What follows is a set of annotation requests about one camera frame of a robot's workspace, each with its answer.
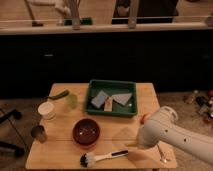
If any small tan wooden block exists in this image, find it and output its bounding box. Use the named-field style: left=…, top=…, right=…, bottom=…
left=104, top=97, right=113, bottom=112

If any green pepper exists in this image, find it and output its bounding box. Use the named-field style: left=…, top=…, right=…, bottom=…
left=47, top=90, right=69, bottom=100

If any white dish brush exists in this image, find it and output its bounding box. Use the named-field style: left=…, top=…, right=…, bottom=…
left=80, top=150, right=129, bottom=168

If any orange round fruit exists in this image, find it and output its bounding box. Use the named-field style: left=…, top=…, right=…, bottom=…
left=140, top=113, right=150, bottom=125

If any metal cup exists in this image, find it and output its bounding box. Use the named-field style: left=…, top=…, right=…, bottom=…
left=31, top=125, right=47, bottom=143

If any white paper cup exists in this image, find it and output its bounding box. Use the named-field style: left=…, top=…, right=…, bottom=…
left=38, top=102, right=55, bottom=120

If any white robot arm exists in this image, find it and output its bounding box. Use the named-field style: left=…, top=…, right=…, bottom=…
left=137, top=106, right=213, bottom=165

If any dark red bowl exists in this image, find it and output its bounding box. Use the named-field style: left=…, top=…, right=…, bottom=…
left=72, top=118, right=100, bottom=146

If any green plastic tray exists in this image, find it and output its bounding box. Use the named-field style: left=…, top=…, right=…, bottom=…
left=84, top=79, right=137, bottom=118

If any blue sponge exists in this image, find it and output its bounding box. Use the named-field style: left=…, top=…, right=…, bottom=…
left=91, top=91, right=109, bottom=108

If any grey triangular cloth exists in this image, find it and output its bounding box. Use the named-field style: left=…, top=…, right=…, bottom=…
left=112, top=93, right=132, bottom=106

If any black chair base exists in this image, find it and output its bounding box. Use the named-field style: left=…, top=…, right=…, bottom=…
left=0, top=108, right=26, bottom=158

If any silver fork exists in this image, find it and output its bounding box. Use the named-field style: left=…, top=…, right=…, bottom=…
left=157, top=145, right=168, bottom=164

